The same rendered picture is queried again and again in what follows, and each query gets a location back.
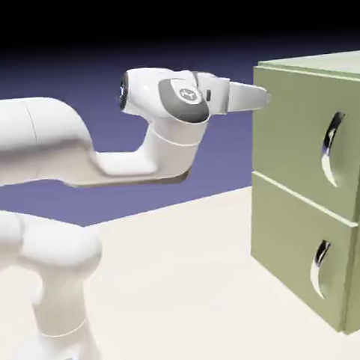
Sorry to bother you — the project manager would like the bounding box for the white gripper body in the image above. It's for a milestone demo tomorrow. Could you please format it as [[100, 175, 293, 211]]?
[[226, 79, 269, 113]]

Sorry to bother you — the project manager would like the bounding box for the green cabinet door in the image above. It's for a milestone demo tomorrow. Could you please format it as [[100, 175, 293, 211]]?
[[246, 60, 360, 229], [245, 165, 360, 338]]

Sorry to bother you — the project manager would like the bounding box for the green painted cabinet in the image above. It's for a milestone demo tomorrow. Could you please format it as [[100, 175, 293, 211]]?
[[239, 51, 360, 341]]

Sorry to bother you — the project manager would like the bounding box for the curved metal handle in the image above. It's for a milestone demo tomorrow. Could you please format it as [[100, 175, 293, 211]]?
[[317, 112, 350, 189], [308, 239, 335, 300]]

